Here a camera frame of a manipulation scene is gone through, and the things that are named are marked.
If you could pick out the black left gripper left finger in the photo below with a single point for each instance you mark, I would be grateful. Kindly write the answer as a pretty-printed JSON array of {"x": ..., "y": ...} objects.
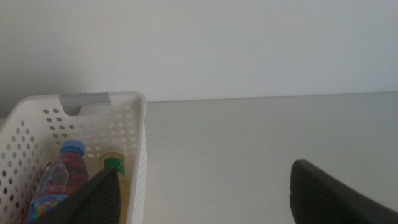
[{"x": 99, "y": 202}]

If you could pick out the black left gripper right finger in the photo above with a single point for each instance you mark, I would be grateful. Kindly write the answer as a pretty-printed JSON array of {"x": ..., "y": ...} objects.
[{"x": 320, "y": 199}]

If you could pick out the yellow tea bottle green label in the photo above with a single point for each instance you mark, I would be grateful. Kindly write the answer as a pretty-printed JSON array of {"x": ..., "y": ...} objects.
[{"x": 115, "y": 163}]

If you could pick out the clear water bottle blue cap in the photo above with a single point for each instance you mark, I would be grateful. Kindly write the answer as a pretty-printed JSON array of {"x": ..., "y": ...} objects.
[{"x": 73, "y": 147}]

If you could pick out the white perforated plastic basket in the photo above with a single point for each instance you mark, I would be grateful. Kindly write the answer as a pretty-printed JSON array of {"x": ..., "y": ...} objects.
[{"x": 130, "y": 96}]

